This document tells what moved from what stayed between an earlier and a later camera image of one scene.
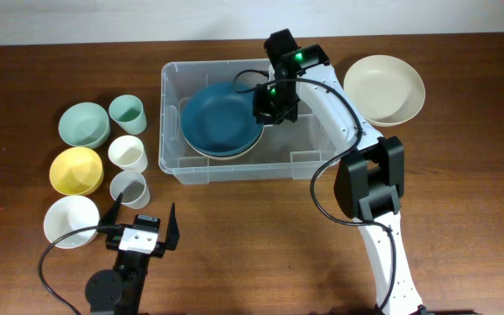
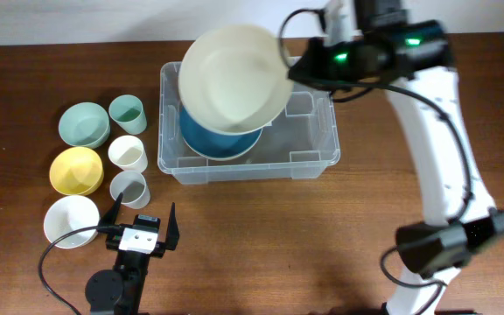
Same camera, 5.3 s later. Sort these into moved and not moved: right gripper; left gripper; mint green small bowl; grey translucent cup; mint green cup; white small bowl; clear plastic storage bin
Moved: right gripper
Not moved: mint green cup; mint green small bowl; left gripper; clear plastic storage bin; grey translucent cup; white small bowl
